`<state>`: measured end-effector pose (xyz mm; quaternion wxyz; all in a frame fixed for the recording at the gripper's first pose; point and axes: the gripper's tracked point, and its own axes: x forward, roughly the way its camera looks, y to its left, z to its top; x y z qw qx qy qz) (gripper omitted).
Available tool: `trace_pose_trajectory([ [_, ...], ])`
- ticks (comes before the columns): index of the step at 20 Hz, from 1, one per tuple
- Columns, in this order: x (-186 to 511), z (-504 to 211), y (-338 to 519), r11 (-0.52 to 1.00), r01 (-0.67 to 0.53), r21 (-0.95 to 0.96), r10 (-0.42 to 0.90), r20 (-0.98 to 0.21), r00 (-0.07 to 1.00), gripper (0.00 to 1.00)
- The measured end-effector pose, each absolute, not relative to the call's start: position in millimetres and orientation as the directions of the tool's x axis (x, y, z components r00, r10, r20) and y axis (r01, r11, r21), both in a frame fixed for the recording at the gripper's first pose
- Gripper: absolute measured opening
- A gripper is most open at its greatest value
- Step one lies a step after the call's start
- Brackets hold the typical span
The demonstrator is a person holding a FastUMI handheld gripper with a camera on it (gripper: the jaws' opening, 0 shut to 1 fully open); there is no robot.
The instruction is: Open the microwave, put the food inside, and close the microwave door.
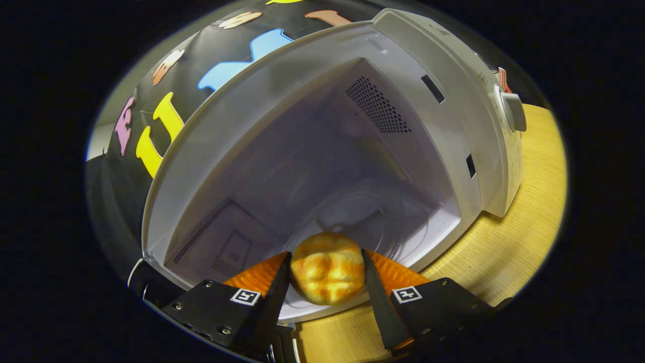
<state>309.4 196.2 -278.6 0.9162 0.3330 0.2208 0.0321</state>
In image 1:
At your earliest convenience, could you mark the golden bread bun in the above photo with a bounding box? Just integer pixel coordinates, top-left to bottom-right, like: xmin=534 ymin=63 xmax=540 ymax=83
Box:
xmin=290 ymin=231 xmax=367 ymax=306

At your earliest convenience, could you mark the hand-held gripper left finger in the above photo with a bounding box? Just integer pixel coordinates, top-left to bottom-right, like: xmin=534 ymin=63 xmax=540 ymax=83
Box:
xmin=161 ymin=251 xmax=292 ymax=360

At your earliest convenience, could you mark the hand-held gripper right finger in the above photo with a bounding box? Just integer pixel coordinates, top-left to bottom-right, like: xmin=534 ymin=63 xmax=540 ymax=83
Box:
xmin=361 ymin=249 xmax=512 ymax=353

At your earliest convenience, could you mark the white microwave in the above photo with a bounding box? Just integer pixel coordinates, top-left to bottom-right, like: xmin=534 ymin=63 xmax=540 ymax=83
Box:
xmin=128 ymin=8 xmax=528 ymax=323

